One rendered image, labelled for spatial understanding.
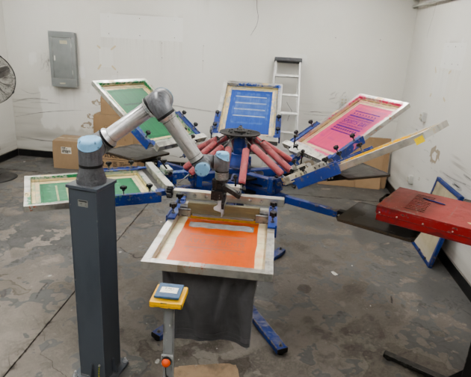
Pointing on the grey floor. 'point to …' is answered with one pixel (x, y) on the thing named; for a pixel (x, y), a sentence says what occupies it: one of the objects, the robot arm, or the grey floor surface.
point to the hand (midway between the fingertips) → (223, 212)
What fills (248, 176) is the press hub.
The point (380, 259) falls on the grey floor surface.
